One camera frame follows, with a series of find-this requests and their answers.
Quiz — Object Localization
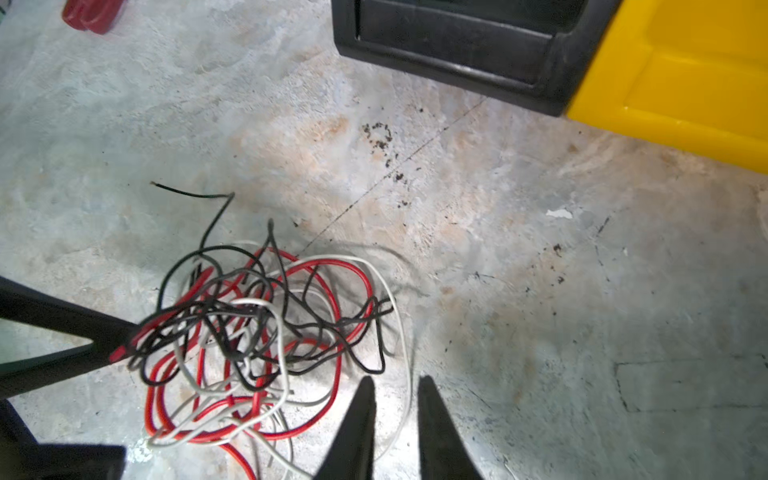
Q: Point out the yellow storage bin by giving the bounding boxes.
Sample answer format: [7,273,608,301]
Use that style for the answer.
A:
[566,1,767,173]

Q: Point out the black storage bin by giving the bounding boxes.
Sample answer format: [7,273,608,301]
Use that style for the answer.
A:
[331,0,620,117]

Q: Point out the white cable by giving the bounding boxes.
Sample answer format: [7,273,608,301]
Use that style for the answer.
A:
[143,239,415,480]

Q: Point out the black cable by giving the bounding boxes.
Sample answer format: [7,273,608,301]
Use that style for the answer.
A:
[125,181,396,392]

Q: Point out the red handled scissors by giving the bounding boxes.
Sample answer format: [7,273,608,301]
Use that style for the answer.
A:
[61,0,124,35]

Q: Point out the red cable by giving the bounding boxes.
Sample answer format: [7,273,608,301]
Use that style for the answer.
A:
[109,247,376,480]

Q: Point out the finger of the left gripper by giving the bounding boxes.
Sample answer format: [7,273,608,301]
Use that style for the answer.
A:
[1,277,136,399]
[1,400,126,479]

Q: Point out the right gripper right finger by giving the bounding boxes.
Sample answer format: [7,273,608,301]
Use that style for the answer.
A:
[417,376,481,479]

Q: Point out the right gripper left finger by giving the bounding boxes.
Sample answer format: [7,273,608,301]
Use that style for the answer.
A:
[314,376,376,480]

